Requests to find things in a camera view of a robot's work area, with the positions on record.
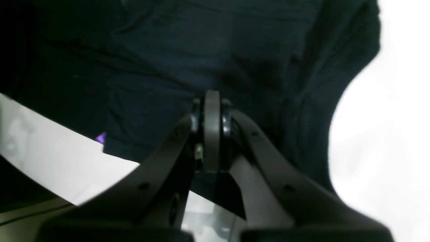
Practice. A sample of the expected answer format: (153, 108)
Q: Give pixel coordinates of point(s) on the black printed T-shirt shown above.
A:
(131, 68)

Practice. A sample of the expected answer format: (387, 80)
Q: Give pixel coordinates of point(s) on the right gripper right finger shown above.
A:
(282, 204)

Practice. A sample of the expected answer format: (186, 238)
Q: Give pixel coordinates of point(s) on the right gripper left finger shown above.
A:
(145, 206)

